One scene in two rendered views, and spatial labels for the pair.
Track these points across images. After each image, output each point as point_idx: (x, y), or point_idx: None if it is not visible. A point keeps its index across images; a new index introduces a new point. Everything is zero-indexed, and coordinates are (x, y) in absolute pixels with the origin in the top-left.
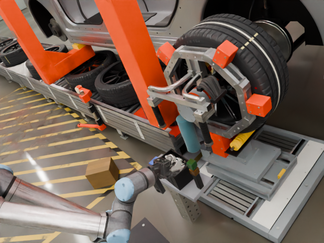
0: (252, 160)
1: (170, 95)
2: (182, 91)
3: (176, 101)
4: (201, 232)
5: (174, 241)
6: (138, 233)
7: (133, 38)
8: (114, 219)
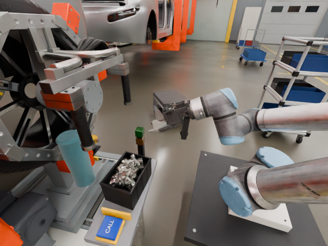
0: None
1: (89, 65)
2: (98, 51)
3: (101, 68)
4: (151, 217)
5: (170, 242)
6: (206, 230)
7: None
8: (251, 111)
